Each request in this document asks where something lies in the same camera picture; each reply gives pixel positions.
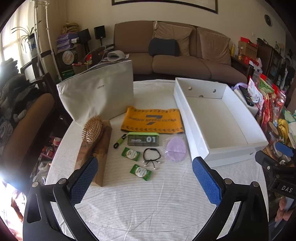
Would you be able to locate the plain cardboard carton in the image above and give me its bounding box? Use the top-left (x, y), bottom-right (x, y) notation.
top-left (238, 40), bottom-right (258, 58)

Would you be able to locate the white striped tablecloth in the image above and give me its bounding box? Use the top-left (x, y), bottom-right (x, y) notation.
top-left (45, 80), bottom-right (270, 241)

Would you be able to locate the glass jar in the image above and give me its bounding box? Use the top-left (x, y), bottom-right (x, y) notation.
top-left (266, 122), bottom-right (281, 145)

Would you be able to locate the round tin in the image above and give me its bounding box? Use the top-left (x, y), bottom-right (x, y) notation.
top-left (62, 50), bottom-right (78, 66)

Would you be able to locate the white coat stand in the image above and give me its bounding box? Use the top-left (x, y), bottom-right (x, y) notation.
top-left (32, 0), bottom-right (63, 81)

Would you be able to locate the leaf print cushion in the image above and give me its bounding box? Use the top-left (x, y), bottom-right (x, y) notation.
top-left (283, 109), bottom-right (296, 123)

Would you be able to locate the brown sofa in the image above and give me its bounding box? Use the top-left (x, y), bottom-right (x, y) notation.
top-left (113, 21), bottom-right (248, 84)

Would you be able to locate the wooden hairbrush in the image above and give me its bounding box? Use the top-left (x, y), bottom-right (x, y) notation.
top-left (81, 115), bottom-right (104, 160)

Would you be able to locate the black speaker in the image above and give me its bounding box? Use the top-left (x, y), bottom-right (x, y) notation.
top-left (79, 29), bottom-right (91, 43)
top-left (94, 25), bottom-right (106, 40)

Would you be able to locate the pile of clothes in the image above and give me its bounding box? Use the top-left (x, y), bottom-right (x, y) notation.
top-left (0, 58), bottom-right (40, 130)

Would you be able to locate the black remote control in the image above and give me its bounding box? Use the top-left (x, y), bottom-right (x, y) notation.
top-left (238, 85), bottom-right (255, 107)

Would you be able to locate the dark lumbar pillow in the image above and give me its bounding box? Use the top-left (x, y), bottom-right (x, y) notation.
top-left (148, 38), bottom-right (180, 57)

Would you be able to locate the wooden cabinet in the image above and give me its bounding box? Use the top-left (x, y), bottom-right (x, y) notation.
top-left (257, 42), bottom-right (284, 77)

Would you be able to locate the green snack bag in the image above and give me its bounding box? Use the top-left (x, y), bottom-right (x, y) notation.
top-left (258, 75), bottom-right (274, 95)

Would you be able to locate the small green packet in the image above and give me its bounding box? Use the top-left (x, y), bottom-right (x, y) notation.
top-left (130, 164), bottom-right (152, 181)
top-left (122, 147), bottom-right (141, 161)

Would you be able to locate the stack of purple boxes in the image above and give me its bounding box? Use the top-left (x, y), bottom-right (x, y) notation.
top-left (57, 32), bottom-right (79, 52)

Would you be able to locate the brown printed cardboard box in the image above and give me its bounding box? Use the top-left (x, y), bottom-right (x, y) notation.
top-left (74, 119), bottom-right (113, 188)

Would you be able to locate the person's right hand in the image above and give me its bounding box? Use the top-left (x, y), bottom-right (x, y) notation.
top-left (275, 198), bottom-right (294, 223)

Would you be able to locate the potted plant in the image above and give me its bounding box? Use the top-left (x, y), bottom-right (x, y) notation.
top-left (11, 21), bottom-right (42, 58)

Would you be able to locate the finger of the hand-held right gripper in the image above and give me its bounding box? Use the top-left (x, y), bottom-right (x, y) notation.
top-left (275, 141), bottom-right (296, 163)
top-left (255, 151), bottom-right (285, 173)

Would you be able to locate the white fabric pouch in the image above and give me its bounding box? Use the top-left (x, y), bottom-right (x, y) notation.
top-left (56, 60), bottom-right (134, 127)

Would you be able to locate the black cord bracelet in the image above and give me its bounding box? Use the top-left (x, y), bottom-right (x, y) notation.
top-left (143, 148), bottom-right (162, 172)

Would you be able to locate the green pill case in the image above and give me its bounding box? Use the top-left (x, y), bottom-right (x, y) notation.
top-left (113, 132), bottom-right (160, 149)

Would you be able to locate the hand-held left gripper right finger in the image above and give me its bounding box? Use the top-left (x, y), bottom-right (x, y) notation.
top-left (192, 156), bottom-right (270, 241)

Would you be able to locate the wooden chair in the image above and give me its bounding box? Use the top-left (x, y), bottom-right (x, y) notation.
top-left (0, 60), bottom-right (70, 167)

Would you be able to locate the bunch of bananas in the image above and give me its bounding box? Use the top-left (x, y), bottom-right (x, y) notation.
top-left (277, 118), bottom-right (290, 144)

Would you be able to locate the beige cushion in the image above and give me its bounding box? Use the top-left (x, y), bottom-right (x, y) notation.
top-left (153, 21), bottom-right (193, 56)
top-left (196, 28), bottom-right (232, 66)

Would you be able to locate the framed wall picture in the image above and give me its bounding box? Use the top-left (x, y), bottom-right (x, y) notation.
top-left (112, 0), bottom-right (218, 15)

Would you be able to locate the white cardboard box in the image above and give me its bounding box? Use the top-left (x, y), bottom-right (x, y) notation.
top-left (173, 77), bottom-right (269, 168)

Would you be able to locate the yellow printed towel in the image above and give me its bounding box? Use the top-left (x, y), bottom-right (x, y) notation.
top-left (120, 106), bottom-right (185, 135)

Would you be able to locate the white red snack bag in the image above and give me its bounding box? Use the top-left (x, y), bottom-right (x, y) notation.
top-left (247, 80), bottom-right (262, 105)

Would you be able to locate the pile of red snack packets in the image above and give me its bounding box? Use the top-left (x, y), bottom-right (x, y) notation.
top-left (257, 83), bottom-right (287, 130)

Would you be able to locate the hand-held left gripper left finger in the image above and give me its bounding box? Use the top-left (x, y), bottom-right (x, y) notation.
top-left (23, 156), bottom-right (102, 241)

